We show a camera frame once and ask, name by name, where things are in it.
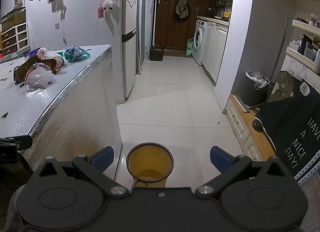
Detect white drawer cabinet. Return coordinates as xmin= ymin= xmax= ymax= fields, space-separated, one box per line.
xmin=0 ymin=7 xmax=31 ymax=56

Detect grey hanging bag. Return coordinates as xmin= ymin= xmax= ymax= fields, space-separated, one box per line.
xmin=174 ymin=0 xmax=190 ymax=19

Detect grey clothing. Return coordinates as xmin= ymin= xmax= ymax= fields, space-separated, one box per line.
xmin=4 ymin=184 xmax=28 ymax=232

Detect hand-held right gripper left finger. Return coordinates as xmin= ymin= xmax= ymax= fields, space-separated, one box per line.
xmin=29 ymin=146 xmax=130 ymax=199

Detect white refrigerator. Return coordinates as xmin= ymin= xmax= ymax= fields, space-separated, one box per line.
xmin=121 ymin=0 xmax=142 ymax=102

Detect grey flat bar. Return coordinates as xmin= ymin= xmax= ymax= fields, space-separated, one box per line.
xmin=232 ymin=94 xmax=251 ymax=113

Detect white kitchen cabinets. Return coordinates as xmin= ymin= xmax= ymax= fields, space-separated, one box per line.
xmin=201 ymin=20 xmax=229 ymax=84

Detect black floor box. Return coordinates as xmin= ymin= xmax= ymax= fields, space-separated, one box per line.
xmin=149 ymin=46 xmax=164 ymax=61

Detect yellow waste bin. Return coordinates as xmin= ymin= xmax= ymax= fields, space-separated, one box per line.
xmin=126 ymin=142 xmax=174 ymax=189

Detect dark wooden door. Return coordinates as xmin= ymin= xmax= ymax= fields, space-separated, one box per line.
xmin=153 ymin=0 xmax=205 ymax=51

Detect white red-printed plastic bag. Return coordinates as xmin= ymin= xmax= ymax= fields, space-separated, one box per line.
xmin=37 ymin=47 xmax=66 ymax=70

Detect low wooden-top cabinet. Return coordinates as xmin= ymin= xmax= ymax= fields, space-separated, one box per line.
xmin=226 ymin=93 xmax=276 ymax=163

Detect teal plastic bag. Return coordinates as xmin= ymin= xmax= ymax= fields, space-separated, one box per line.
xmin=64 ymin=45 xmax=91 ymax=63

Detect clear plastic bag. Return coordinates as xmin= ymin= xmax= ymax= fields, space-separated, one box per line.
xmin=24 ymin=64 xmax=57 ymax=95

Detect green plastic bag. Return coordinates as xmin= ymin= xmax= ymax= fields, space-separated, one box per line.
xmin=185 ymin=38 xmax=195 ymax=56

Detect white washing machine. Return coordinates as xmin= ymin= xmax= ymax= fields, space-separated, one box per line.
xmin=193 ymin=19 xmax=208 ymax=66

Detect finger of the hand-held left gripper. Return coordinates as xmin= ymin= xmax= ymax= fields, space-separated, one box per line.
xmin=0 ymin=135 xmax=33 ymax=151

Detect brown paper wrapper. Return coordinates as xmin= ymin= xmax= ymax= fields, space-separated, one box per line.
xmin=13 ymin=57 xmax=57 ymax=83

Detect grey trash can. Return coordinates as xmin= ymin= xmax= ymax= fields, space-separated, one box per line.
xmin=241 ymin=70 xmax=271 ymax=106

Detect purple floral plastic bag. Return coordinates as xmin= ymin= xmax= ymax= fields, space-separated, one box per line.
xmin=25 ymin=48 xmax=41 ymax=59

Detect white wall shelf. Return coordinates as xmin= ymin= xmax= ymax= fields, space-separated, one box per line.
xmin=286 ymin=19 xmax=320 ymax=73

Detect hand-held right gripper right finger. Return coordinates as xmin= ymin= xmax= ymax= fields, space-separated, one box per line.
xmin=194 ymin=146 xmax=297 ymax=199

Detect dark printed cloth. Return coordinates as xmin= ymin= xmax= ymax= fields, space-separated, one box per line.
xmin=254 ymin=70 xmax=320 ymax=180

